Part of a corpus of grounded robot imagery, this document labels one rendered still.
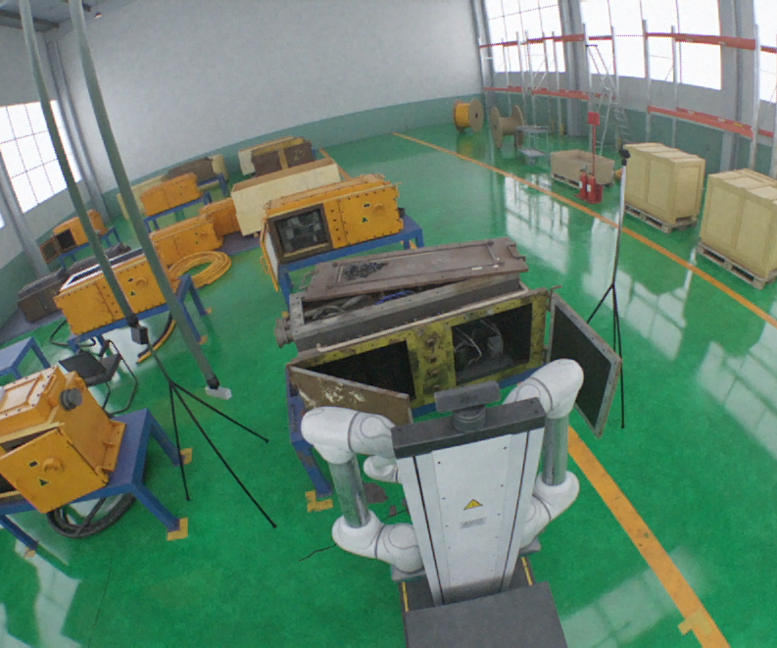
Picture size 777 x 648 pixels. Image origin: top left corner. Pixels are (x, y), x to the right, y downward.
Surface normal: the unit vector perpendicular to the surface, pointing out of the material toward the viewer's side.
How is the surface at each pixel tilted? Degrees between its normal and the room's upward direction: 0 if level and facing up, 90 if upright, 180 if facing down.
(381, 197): 90
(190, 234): 90
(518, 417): 0
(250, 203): 90
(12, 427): 90
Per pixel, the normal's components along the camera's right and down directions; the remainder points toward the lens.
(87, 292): 0.27, 0.51
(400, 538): -0.06, -0.80
